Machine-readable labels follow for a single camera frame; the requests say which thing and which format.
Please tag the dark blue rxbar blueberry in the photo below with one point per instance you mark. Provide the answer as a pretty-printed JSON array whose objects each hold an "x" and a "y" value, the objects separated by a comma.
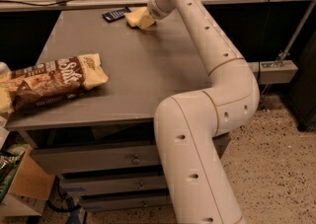
[{"x": 115, "y": 14}]

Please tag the cardboard box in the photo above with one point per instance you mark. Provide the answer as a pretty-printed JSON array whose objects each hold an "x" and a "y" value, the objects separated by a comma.
[{"x": 28, "y": 191}]

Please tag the grey drawer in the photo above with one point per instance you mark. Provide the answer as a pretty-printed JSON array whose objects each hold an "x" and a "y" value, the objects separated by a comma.
[
  {"x": 114, "y": 184},
  {"x": 113, "y": 153},
  {"x": 126, "y": 201}
]

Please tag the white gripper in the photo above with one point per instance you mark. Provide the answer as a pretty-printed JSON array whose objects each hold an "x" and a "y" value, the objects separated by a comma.
[{"x": 155, "y": 10}]

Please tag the green snack bag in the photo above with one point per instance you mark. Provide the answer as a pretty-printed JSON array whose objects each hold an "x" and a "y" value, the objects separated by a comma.
[{"x": 10, "y": 160}]

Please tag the brown sea salt chip bag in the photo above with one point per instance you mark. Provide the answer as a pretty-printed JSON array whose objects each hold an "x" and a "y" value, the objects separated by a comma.
[{"x": 51, "y": 82}]

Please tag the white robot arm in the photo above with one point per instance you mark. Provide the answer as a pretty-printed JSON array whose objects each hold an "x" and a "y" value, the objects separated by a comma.
[{"x": 185, "y": 124}]

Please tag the middle grey drawer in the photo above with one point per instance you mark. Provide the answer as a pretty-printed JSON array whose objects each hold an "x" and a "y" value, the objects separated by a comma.
[{"x": 114, "y": 184}]

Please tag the yellow sponge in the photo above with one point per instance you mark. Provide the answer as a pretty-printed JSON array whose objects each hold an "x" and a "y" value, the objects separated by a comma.
[{"x": 136, "y": 18}]

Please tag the top grey drawer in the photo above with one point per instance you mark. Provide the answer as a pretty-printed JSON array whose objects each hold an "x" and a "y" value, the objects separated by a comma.
[{"x": 113, "y": 153}]

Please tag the bottom grey drawer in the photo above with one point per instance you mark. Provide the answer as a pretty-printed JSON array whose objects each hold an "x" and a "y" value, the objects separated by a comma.
[{"x": 126, "y": 201}]

